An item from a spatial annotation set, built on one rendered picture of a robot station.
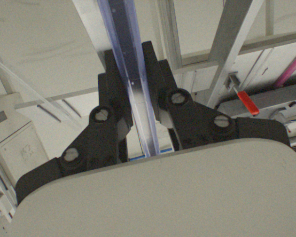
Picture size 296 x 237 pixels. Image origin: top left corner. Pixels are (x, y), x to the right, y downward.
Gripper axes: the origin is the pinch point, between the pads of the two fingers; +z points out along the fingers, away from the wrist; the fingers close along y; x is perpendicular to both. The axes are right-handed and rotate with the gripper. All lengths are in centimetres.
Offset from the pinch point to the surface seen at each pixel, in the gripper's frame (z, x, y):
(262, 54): 20.4, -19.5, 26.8
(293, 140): 15, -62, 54
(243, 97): 14.0, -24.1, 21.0
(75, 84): 144, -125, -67
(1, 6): 190, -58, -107
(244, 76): 20.9, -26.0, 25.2
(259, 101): 18.2, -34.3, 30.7
